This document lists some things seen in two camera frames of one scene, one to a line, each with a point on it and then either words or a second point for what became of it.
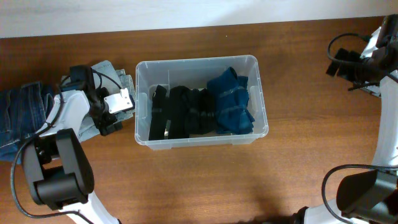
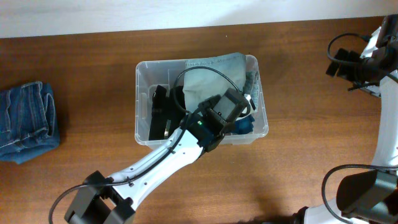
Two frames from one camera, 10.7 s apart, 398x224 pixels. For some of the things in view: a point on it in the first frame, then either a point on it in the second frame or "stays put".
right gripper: x=346 y=72 stays put
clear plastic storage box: x=194 y=73 stays put
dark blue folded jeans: x=23 y=111 stays put
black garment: x=171 y=112 stays put
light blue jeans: x=120 y=87 to x=212 y=76
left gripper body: x=101 y=114 to x=211 y=102
